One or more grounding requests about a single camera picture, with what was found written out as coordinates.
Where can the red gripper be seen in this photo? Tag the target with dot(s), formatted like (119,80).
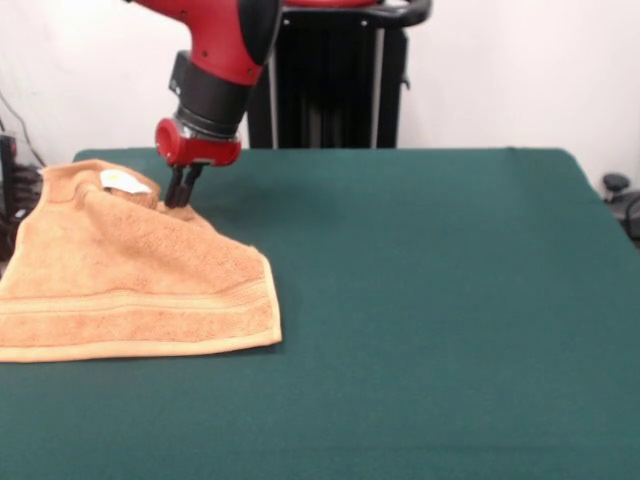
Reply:
(195,150)

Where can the tan terry towel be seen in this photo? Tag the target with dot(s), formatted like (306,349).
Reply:
(125,280)

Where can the red robot base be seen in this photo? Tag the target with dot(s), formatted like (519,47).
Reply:
(340,2)

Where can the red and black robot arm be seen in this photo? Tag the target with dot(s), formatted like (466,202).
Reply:
(220,55)

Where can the black electronics box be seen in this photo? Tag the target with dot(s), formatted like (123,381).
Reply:
(6,200)

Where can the dark green table cloth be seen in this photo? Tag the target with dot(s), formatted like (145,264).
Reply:
(400,325)

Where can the black office chair base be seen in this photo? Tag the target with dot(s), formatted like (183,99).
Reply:
(625,200)

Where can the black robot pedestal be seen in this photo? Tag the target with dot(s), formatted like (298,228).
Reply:
(340,85)

